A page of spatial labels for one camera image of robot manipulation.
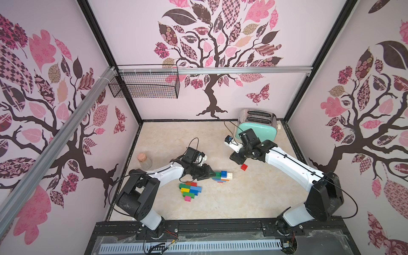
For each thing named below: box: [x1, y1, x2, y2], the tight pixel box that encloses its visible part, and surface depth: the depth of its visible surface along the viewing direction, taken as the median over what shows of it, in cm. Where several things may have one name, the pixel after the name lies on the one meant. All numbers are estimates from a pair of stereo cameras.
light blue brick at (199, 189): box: [190, 185, 202, 193], surface depth 87 cm
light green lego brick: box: [182, 191, 195, 199], surface depth 84 cm
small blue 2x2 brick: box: [221, 170, 228, 178], surface depth 85 cm
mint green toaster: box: [234, 108, 278, 142], surface depth 100 cm
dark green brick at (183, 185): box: [178, 183, 191, 190], surface depth 87 cm
